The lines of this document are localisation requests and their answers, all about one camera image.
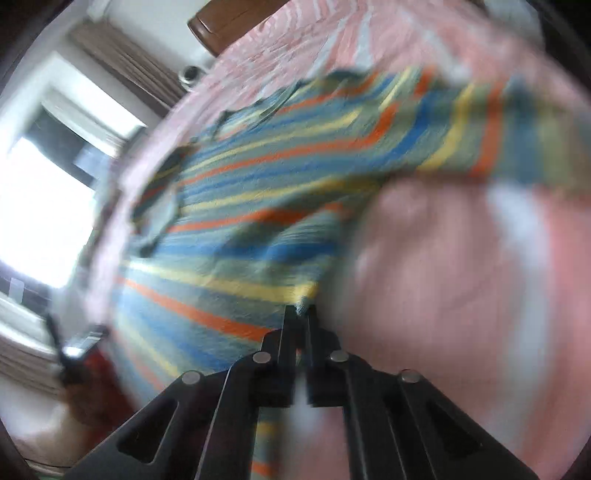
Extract pink striped bedspread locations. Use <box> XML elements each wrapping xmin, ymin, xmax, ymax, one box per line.
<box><xmin>78</xmin><ymin>0</ymin><xmax>591</xmax><ymax>480</ymax></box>

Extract beige curtain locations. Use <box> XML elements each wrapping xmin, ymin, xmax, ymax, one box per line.
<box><xmin>69</xmin><ymin>21</ymin><xmax>188</xmax><ymax>118</ymax></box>

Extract striped knit sweater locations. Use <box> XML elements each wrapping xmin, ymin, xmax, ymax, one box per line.
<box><xmin>108</xmin><ymin>65</ymin><xmax>591</xmax><ymax>480</ymax></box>

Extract wooden bed headboard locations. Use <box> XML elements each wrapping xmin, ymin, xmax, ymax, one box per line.
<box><xmin>187</xmin><ymin>0</ymin><xmax>289</xmax><ymax>58</ymax></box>

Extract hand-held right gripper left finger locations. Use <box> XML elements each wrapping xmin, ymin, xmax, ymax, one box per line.
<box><xmin>65</xmin><ymin>305</ymin><xmax>304</xmax><ymax>480</ymax></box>

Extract small white fan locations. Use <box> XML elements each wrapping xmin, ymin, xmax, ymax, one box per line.
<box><xmin>179</xmin><ymin>65</ymin><xmax>204</xmax><ymax>88</ymax></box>

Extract window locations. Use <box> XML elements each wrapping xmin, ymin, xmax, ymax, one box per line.
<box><xmin>0</xmin><ymin>51</ymin><xmax>148</xmax><ymax>289</ymax></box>

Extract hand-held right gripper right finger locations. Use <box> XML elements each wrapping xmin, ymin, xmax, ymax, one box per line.
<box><xmin>304</xmin><ymin>305</ymin><xmax>542</xmax><ymax>480</ymax></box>

